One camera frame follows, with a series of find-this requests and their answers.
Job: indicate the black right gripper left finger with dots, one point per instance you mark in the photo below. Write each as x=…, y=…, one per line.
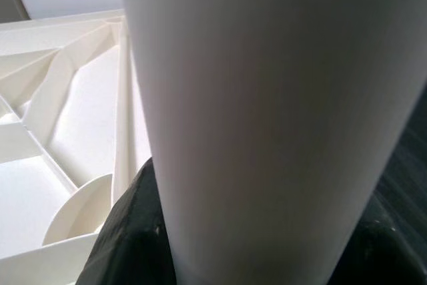
x=130, y=248

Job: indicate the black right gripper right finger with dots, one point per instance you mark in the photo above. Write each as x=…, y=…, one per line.
x=390, y=258

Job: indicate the white plastic children table top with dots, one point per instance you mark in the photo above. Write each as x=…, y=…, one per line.
x=66, y=131

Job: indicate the white plastic table leg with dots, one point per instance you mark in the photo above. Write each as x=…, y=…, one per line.
x=267, y=115

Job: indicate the black cloth table cover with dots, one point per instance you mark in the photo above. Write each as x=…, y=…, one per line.
x=410, y=148

